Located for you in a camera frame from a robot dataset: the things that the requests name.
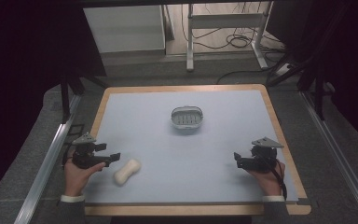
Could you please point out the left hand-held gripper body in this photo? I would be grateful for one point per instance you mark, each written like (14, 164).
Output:
(85, 157)

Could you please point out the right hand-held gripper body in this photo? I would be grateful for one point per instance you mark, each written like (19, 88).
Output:
(262, 157)

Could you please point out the white soap bar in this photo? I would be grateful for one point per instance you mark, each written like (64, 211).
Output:
(127, 171)

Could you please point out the grey soap dish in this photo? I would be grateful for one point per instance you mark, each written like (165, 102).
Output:
(187, 118)

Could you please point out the person's left hand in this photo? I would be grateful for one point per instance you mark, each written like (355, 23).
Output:
(76, 177)

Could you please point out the person's right hand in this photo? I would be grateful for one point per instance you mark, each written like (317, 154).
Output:
(268, 183)

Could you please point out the light blue table mat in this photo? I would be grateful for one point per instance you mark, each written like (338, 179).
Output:
(192, 161)

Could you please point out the black metal stand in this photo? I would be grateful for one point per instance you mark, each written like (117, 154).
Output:
(66, 93)
(318, 84)

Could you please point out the white power strip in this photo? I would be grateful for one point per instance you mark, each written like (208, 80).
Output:
(283, 69)

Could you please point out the dark curtain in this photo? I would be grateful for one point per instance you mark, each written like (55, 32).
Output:
(348, 56)
(28, 77)

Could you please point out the white cabinet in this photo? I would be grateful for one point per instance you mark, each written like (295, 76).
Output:
(127, 29)

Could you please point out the aluminium rail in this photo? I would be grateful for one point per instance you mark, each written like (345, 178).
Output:
(338, 155)
(48, 158)

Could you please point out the white metal desk frame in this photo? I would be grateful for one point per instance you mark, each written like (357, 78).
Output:
(227, 21)

